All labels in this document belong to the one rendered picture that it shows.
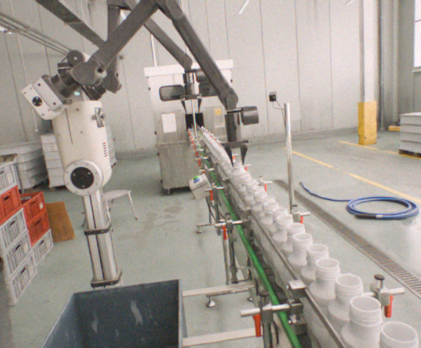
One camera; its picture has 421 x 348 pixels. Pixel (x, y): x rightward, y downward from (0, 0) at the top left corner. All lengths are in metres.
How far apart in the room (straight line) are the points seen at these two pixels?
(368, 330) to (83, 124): 1.26
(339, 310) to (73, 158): 1.22
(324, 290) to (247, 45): 11.09
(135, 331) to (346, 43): 11.94
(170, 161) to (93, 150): 4.28
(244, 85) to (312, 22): 2.87
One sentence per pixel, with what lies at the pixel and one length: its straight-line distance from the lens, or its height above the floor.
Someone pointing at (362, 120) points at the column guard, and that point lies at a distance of 9.79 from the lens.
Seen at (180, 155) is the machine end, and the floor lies 0.67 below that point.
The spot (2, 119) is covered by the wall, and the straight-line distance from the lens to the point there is 12.44.
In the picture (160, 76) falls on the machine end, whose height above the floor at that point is 1.94.
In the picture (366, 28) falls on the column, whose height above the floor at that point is 2.86.
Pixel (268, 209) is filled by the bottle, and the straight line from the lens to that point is 0.90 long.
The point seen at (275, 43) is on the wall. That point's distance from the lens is 11.75.
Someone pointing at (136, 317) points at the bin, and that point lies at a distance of 1.11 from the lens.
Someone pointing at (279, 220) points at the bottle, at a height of 1.16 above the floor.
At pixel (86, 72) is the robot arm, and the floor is 1.59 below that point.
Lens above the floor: 1.43
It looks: 11 degrees down
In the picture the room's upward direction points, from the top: 6 degrees counter-clockwise
